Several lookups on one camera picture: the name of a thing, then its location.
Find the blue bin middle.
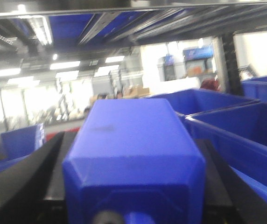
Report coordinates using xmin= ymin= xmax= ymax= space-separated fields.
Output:
xmin=150 ymin=89 xmax=260 ymax=117

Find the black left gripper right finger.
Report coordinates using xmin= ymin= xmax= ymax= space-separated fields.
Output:
xmin=201 ymin=139 xmax=267 ymax=224

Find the blue bin near right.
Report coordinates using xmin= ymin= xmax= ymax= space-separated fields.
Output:
xmin=185 ymin=103 xmax=267 ymax=202

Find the blue bin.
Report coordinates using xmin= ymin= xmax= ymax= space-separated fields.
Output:
xmin=185 ymin=103 xmax=267 ymax=202
xmin=150 ymin=89 xmax=260 ymax=117

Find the stainless steel shelf frame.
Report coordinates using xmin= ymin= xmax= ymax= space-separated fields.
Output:
xmin=0 ymin=0 xmax=267 ymax=95

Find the blue bottle-shaped part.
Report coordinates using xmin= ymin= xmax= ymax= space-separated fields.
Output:
xmin=63 ymin=98 xmax=205 ymax=224

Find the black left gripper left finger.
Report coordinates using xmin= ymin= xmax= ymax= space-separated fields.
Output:
xmin=0 ymin=132 xmax=64 ymax=224

